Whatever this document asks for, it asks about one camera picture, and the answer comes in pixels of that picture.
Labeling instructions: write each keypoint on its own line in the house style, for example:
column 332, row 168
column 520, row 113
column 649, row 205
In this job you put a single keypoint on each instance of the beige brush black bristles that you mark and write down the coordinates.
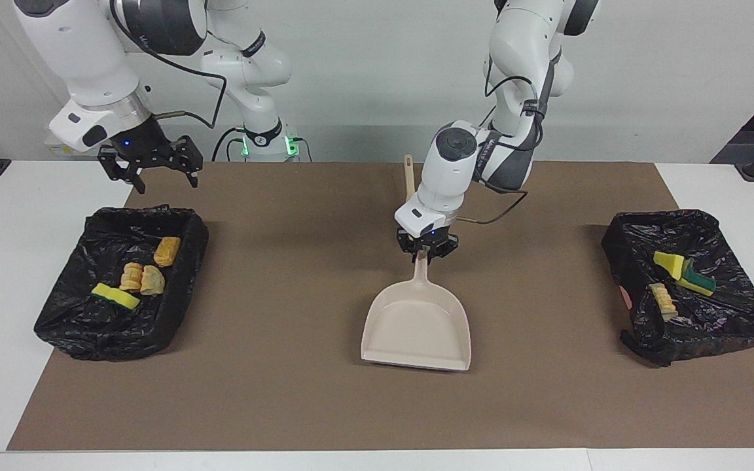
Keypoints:
column 409, row 176

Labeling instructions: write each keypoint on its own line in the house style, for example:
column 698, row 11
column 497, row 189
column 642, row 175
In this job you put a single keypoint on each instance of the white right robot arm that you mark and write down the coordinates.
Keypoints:
column 89, row 52

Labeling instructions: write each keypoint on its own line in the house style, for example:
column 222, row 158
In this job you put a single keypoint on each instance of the small white box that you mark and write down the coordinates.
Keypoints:
column 56, row 149

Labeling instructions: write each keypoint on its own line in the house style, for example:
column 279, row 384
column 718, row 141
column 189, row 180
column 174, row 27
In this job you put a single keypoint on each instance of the brown table mat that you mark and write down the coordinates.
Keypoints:
column 220, row 405

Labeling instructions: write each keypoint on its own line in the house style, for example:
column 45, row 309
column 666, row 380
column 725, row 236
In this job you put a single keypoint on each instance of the striped croissant bread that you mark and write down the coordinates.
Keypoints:
column 664, row 301

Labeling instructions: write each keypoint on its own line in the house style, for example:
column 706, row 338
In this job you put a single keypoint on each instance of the brown oval bread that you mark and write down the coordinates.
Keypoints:
column 167, row 251

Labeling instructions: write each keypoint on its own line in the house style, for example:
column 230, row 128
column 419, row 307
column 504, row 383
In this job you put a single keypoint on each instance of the pale torn bread chunk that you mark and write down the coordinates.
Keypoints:
column 152, row 281

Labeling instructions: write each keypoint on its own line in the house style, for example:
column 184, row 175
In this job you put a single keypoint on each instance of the black bag lined pink bin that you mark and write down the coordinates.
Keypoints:
column 730, row 320

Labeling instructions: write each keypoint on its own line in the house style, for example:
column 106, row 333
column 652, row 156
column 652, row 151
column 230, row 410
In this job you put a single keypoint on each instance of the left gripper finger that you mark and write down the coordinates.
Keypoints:
column 446, row 247
column 406, row 247

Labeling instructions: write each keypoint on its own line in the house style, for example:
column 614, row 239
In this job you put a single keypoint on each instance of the small yellow sponge piece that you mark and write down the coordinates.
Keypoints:
column 670, row 263

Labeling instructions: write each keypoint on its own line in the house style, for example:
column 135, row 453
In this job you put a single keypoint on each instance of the large yellow sponge piece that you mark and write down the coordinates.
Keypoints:
column 118, row 297

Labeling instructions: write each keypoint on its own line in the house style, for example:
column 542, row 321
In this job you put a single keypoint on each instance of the sliced bread roll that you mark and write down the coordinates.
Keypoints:
column 131, row 277

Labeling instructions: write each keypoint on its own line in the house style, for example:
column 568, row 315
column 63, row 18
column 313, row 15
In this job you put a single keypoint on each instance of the beige plastic dustpan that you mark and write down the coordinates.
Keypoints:
column 416, row 327

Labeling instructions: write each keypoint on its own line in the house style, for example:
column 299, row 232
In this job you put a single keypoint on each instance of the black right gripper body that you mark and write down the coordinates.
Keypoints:
column 141, row 140

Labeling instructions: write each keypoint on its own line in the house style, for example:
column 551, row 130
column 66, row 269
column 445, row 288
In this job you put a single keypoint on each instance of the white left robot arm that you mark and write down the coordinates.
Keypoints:
column 455, row 170

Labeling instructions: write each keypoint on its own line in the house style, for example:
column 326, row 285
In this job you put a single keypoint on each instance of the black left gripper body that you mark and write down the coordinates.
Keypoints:
column 426, row 239

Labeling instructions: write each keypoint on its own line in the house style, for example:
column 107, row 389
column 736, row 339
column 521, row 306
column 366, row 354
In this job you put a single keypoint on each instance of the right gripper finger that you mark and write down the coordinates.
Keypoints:
column 188, row 157
column 118, row 165

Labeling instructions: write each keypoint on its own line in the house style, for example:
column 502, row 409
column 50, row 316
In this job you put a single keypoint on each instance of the notched yellow sponge piece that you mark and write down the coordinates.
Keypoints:
column 699, row 282

